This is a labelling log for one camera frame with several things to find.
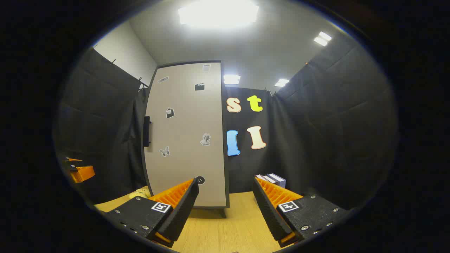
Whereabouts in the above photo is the grey cabinet door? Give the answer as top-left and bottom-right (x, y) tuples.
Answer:
(142, 61), (227, 208)

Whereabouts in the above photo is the double ceiling light panel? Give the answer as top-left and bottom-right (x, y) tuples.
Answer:
(314, 31), (332, 47)

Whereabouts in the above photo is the pale blue book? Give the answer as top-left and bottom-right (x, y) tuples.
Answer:
(267, 173), (286, 189)

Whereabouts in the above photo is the dark grey cabinet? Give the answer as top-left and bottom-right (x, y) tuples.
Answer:
(221, 60), (231, 218)

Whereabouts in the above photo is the large ceiling light panel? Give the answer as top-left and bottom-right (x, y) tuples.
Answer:
(178, 0), (260, 28)

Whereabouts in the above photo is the black backdrop cloth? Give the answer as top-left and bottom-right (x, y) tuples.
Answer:
(53, 47), (399, 211)

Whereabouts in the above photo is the black cabinet door handle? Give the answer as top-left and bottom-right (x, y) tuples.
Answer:
(143, 116), (152, 147)

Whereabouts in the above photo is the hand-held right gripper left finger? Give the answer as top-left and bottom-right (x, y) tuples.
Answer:
(105, 177), (200, 247)

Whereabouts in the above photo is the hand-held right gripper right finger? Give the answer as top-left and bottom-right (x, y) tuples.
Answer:
(252, 177), (353, 248)

